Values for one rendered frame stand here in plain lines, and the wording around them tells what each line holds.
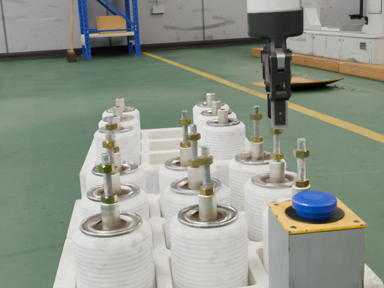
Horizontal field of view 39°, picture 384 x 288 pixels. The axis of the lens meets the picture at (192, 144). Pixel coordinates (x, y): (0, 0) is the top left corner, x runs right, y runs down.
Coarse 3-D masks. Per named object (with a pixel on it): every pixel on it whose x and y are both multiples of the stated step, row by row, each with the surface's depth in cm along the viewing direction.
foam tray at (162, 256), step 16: (80, 208) 92; (160, 208) 96; (160, 224) 84; (160, 240) 78; (64, 256) 74; (160, 256) 73; (256, 256) 72; (64, 272) 70; (160, 272) 68; (256, 272) 67; (368, 272) 66
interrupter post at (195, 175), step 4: (188, 168) 77; (192, 168) 77; (196, 168) 77; (200, 168) 77; (188, 172) 77; (192, 172) 77; (196, 172) 77; (200, 172) 77; (188, 176) 78; (192, 176) 77; (196, 176) 77; (200, 176) 77; (188, 180) 78; (192, 180) 77; (196, 180) 77; (200, 180) 77; (188, 184) 78; (192, 184) 77; (196, 184) 77; (200, 184) 77; (192, 188) 77; (196, 188) 77
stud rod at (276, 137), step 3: (273, 135) 78; (276, 135) 77; (279, 135) 78; (273, 138) 78; (276, 138) 77; (279, 138) 78; (273, 141) 78; (276, 141) 78; (279, 141) 78; (273, 144) 78; (276, 144) 78; (279, 144) 78; (273, 147) 78; (276, 147) 78; (279, 147) 78; (273, 150) 78; (276, 150) 78; (279, 150) 78; (276, 153) 78; (279, 153) 78
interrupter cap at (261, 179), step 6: (258, 174) 82; (264, 174) 81; (288, 174) 81; (294, 174) 81; (252, 180) 79; (258, 180) 79; (264, 180) 79; (288, 180) 79; (264, 186) 76; (270, 186) 76; (276, 186) 76; (282, 186) 76; (288, 186) 76
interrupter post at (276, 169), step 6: (270, 162) 78; (276, 162) 78; (282, 162) 78; (270, 168) 78; (276, 168) 78; (282, 168) 78; (270, 174) 79; (276, 174) 78; (282, 174) 78; (270, 180) 79; (276, 180) 78; (282, 180) 78
